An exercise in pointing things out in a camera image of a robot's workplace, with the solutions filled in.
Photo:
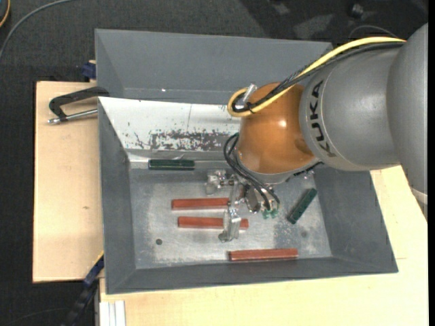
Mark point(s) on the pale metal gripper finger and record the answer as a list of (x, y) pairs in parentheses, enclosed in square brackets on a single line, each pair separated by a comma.
[(228, 224), (236, 227)]

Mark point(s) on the red-brown flat block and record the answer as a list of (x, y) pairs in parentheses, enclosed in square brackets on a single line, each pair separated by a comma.
[(200, 203), (263, 254), (200, 222)]

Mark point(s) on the clear glass small object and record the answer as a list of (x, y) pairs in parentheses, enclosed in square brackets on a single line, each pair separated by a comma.
[(213, 182)]

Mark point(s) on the dark green flat block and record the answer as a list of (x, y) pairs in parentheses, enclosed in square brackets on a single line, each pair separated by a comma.
[(171, 164), (301, 205)]

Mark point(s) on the grey metal bin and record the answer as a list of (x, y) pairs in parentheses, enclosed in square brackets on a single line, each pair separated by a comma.
[(190, 63)]

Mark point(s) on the pale flat board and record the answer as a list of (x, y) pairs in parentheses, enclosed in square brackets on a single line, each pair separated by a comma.
[(66, 182)]

